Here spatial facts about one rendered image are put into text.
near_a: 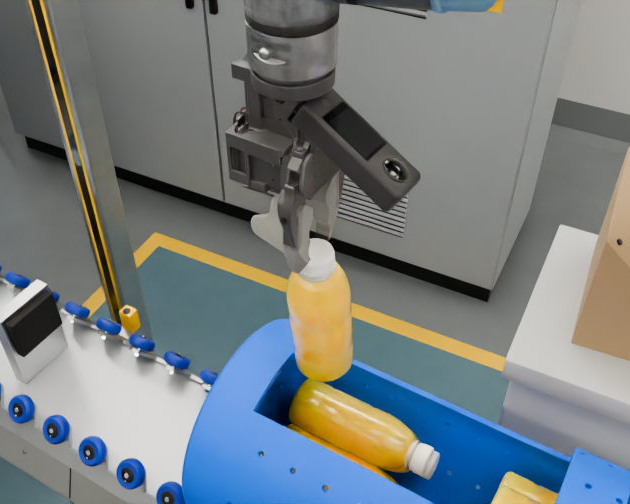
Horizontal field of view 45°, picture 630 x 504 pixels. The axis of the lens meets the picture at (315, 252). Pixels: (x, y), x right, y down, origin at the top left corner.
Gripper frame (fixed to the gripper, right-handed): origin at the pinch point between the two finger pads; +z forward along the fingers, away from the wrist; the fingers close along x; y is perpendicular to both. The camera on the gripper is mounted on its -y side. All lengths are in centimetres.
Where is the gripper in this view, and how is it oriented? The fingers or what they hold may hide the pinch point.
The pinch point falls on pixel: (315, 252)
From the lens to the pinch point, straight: 75.5
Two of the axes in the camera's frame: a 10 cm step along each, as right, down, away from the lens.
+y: -8.6, -3.4, 3.8
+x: -5.1, 5.8, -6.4
